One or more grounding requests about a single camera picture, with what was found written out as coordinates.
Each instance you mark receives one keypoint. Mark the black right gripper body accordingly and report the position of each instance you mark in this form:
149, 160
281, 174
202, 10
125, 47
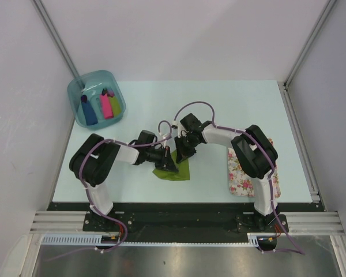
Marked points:
185, 143

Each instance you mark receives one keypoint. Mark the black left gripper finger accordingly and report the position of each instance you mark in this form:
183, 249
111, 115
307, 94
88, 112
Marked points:
169, 169
167, 159

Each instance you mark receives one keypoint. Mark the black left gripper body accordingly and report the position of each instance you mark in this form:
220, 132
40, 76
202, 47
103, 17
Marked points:
157, 156

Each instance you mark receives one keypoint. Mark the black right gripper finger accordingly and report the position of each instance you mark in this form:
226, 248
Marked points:
190, 153
180, 156

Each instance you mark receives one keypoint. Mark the green paper napkin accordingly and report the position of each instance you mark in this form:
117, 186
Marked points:
183, 173

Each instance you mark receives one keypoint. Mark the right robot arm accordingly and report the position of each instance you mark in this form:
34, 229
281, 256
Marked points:
254, 152

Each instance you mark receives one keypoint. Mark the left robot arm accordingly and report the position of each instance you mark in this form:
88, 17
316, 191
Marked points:
92, 162

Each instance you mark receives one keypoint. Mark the green rolled napkin in bin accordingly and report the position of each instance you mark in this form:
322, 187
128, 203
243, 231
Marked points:
115, 106

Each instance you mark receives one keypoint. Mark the pink rolled napkin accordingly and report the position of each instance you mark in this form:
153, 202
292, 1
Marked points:
106, 106

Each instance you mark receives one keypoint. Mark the blue rolled napkin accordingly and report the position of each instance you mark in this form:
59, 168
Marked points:
89, 113

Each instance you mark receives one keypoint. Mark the floral fabric pouch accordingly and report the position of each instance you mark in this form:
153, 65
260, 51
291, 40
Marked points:
240, 184

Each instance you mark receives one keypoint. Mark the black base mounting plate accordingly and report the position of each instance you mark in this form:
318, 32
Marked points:
199, 235

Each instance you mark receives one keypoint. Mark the teal translucent plastic bin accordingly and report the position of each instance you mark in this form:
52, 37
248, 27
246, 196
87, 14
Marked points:
89, 87

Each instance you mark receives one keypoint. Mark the white cable duct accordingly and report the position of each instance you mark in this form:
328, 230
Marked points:
71, 239

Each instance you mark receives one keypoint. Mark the aluminium frame rail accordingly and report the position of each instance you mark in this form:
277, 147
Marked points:
299, 223

